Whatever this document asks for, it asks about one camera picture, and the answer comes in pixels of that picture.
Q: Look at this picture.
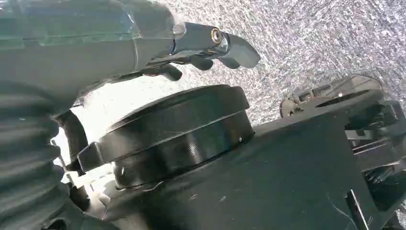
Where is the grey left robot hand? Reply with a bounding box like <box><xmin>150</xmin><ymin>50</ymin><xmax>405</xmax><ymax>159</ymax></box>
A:
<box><xmin>0</xmin><ymin>0</ymin><xmax>261</xmax><ymax>113</ymax></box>

